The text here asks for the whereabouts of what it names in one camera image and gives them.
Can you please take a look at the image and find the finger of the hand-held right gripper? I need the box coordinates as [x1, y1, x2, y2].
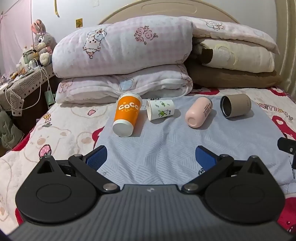
[277, 137, 296, 169]

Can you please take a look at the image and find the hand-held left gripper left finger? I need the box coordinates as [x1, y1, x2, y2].
[32, 146, 121, 193]

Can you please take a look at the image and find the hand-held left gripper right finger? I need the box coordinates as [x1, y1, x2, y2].
[181, 146, 269, 194]

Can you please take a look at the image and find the pink cup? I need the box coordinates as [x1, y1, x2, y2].
[185, 97, 213, 128]

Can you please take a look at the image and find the orange paper cup white lid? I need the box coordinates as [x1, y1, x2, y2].
[112, 92, 143, 138]

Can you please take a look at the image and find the taupe cup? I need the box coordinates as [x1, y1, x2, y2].
[220, 94, 252, 119]

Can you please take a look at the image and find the white paper cup green print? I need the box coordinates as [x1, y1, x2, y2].
[146, 99, 175, 121]

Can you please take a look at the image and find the grey-blue cloth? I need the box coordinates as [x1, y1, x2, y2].
[94, 95, 292, 186]

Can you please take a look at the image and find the small green charger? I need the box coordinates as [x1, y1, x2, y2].
[45, 90, 56, 105]

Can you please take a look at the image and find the dark wooden bedside cabinet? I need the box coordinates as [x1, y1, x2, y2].
[10, 75, 57, 136]

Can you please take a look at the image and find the brown folded blanket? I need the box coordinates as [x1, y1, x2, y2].
[187, 62, 284, 90]

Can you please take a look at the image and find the green fabric bag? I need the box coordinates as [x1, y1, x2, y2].
[0, 108, 25, 151]

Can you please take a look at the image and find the cream folded quilt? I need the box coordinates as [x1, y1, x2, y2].
[193, 38, 275, 75]

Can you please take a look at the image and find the beige curtain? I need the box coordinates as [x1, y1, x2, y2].
[275, 0, 296, 103]

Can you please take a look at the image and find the cluttered bedside table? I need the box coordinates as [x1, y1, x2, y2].
[0, 63, 56, 116]

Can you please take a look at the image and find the pink checkered folded quilt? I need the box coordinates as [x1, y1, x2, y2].
[52, 15, 194, 104]

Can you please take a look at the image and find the grey rabbit plush toy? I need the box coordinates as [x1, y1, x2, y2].
[31, 19, 57, 66]

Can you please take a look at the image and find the pink curtain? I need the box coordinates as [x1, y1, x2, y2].
[0, 0, 33, 75]

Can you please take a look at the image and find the beige headboard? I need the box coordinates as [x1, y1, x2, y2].
[98, 0, 241, 25]

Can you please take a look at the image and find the white cable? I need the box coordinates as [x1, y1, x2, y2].
[5, 58, 53, 110]

